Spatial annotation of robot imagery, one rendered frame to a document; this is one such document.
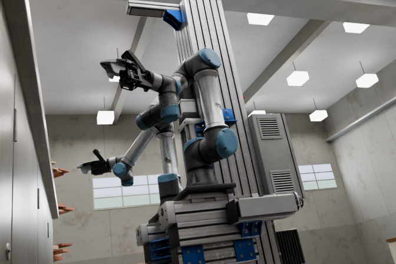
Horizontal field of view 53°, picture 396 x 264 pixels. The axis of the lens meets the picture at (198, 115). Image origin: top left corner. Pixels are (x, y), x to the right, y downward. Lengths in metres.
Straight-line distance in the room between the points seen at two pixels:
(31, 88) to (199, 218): 1.01
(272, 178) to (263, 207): 0.40
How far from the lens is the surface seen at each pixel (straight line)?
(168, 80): 1.62
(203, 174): 1.74
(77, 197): 12.37
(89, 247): 12.13
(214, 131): 1.71
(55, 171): 4.88
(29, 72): 0.83
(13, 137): 0.69
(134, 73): 1.53
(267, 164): 2.07
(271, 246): 2.02
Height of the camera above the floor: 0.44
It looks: 23 degrees up
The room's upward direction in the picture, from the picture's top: 10 degrees counter-clockwise
